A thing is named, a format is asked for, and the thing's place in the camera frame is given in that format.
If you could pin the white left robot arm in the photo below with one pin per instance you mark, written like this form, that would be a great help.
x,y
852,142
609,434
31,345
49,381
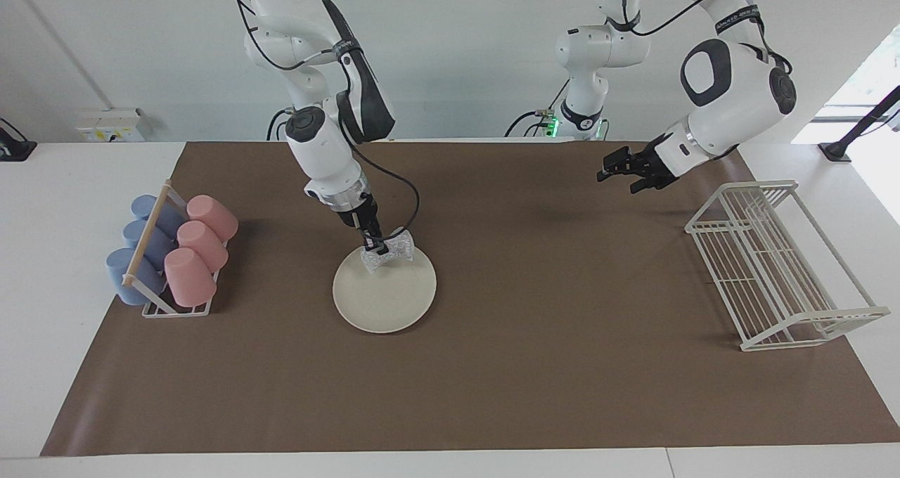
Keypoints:
x,y
731,91

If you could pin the brown table mat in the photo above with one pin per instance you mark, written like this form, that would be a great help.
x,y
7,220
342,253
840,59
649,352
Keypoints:
x,y
492,379

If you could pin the white wall socket box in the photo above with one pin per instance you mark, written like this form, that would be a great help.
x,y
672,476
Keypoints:
x,y
109,125

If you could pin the cream round plate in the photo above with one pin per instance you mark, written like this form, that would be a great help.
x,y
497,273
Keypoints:
x,y
384,295

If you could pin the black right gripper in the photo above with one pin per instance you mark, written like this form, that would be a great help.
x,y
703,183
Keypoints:
x,y
358,214

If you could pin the black table clamp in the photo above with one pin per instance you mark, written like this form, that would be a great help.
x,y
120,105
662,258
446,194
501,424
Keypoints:
x,y
14,147

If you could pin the pink plastic cup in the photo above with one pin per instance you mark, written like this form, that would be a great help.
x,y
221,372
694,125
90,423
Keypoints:
x,y
214,214
204,244
188,281

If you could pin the blue plastic cup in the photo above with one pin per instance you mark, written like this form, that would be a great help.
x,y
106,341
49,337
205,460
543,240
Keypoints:
x,y
151,242
123,281
169,214

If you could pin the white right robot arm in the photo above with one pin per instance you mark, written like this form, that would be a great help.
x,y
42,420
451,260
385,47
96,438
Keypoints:
x,y
320,147

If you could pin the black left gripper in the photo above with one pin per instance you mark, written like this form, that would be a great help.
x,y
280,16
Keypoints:
x,y
650,165

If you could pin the cup rack with wooden rod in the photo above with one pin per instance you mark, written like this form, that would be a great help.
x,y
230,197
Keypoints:
x,y
148,232

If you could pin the black angled stand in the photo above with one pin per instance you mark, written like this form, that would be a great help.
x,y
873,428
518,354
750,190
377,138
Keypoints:
x,y
861,126

